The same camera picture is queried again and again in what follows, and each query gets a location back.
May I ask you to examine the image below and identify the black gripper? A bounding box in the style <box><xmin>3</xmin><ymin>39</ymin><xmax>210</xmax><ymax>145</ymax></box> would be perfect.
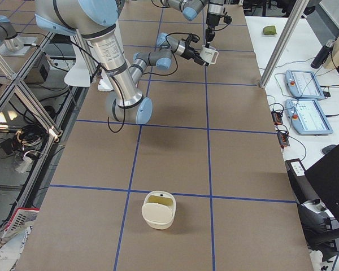
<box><xmin>181</xmin><ymin>47</ymin><xmax>210</xmax><ymax>67</ymax></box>
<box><xmin>205</xmin><ymin>12</ymin><xmax>218</xmax><ymax>48</ymax></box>

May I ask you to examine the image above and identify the white HOME mug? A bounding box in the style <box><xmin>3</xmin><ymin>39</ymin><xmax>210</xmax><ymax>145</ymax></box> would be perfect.
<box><xmin>200</xmin><ymin>45</ymin><xmax>219</xmax><ymax>64</ymax></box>

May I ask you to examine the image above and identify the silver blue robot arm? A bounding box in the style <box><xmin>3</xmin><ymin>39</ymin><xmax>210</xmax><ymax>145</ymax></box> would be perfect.
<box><xmin>35</xmin><ymin>1</ymin><xmax>206</xmax><ymax>124</ymax></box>
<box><xmin>151</xmin><ymin>0</ymin><xmax>232</xmax><ymax>48</ymax></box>

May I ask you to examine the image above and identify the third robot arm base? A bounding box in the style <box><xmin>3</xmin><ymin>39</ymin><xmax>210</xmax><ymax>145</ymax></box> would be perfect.
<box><xmin>0</xmin><ymin>15</ymin><xmax>37</xmax><ymax>57</ymax></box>

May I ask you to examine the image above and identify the green cloth pouch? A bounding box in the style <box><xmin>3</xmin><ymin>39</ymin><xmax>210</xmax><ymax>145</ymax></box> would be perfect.
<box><xmin>262</xmin><ymin>25</ymin><xmax>277</xmax><ymax>36</ymax></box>

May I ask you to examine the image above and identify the upper teach pendant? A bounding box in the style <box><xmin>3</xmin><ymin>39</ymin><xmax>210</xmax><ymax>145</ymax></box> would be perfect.
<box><xmin>285</xmin><ymin>70</ymin><xmax>325</xmax><ymax>100</ymax></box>

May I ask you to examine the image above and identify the teach pendant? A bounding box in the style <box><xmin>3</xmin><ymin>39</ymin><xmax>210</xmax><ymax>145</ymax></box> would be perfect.
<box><xmin>284</xmin><ymin>98</ymin><xmax>333</xmax><ymax>136</ymax></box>
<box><xmin>285</xmin><ymin>70</ymin><xmax>325</xmax><ymax>100</ymax></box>

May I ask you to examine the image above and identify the black power strip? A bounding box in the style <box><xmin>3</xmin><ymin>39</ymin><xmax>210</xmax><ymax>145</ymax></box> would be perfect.
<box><xmin>271</xmin><ymin>110</ymin><xmax>290</xmax><ymax>149</ymax></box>

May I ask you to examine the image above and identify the black water bottle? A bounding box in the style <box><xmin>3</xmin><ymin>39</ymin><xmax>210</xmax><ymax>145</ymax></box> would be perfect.
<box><xmin>310</xmin><ymin>40</ymin><xmax>336</xmax><ymax>69</ymax></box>

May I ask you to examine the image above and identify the lower teach pendant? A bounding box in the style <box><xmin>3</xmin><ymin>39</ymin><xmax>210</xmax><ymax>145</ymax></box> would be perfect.
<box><xmin>284</xmin><ymin>98</ymin><xmax>333</xmax><ymax>136</ymax></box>

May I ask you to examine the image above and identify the cream lidded plastic container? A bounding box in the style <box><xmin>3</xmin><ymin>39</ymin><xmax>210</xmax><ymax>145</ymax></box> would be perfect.
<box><xmin>141</xmin><ymin>191</ymin><xmax>176</xmax><ymax>230</ymax></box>

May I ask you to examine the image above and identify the black computer mouse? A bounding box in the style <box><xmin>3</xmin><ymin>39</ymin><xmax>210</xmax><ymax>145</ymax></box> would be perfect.
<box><xmin>321</xmin><ymin>145</ymin><xmax>336</xmax><ymax>155</ymax></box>

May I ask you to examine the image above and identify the black laptop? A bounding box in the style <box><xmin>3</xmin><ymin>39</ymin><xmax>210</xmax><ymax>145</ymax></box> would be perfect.
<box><xmin>305</xmin><ymin>144</ymin><xmax>339</xmax><ymax>221</ymax></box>

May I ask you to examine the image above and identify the aluminium frame post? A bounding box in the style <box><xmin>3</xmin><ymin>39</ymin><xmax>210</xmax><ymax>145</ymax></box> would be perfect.
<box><xmin>259</xmin><ymin>0</ymin><xmax>309</xmax><ymax>89</ymax></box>

